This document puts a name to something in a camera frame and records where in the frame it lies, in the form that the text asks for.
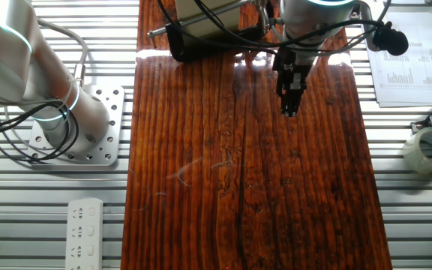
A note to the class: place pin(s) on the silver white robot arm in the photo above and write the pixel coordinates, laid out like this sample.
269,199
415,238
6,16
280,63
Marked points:
13,75

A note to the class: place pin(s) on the clear tape roll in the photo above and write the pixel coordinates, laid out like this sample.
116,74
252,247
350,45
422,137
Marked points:
413,153

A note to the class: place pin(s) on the glossy brown wooden board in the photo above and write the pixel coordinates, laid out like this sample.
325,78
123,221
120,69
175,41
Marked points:
219,168

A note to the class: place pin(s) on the black clamp with steel screw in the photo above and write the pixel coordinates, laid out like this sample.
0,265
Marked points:
186,54

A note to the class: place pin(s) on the chrome water tap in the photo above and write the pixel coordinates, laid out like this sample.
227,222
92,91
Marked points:
265,18

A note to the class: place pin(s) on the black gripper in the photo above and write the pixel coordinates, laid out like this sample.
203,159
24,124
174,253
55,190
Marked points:
287,62

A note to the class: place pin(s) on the white power strip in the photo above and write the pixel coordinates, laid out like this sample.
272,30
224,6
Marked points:
84,232

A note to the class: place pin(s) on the printed paper sheets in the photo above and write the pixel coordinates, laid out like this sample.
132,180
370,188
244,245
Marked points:
407,75

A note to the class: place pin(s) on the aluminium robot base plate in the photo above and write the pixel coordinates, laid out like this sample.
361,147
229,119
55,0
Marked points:
111,112

